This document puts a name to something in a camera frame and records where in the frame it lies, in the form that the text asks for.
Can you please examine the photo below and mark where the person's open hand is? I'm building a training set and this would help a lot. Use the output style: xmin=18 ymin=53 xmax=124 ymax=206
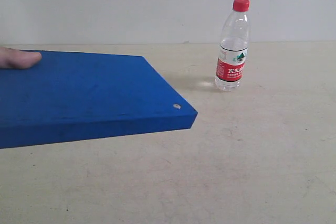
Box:
xmin=0 ymin=47 xmax=42 ymax=69

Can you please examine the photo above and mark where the blue ring binder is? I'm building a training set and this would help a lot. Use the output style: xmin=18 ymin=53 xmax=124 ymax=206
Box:
xmin=1 ymin=51 xmax=197 ymax=148

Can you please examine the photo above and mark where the clear water bottle red label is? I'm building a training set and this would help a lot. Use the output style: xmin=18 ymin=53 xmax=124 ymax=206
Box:
xmin=215 ymin=0 xmax=250 ymax=91

